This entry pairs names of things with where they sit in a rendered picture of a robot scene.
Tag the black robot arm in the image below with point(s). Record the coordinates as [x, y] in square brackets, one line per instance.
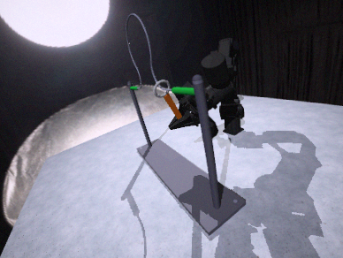
[220, 71]

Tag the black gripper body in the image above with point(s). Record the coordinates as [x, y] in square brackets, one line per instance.
[190, 106]

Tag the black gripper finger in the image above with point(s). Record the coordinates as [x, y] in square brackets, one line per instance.
[182, 111]
[186, 120]

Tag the orange handle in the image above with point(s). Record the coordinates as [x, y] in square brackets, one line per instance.
[168, 98]

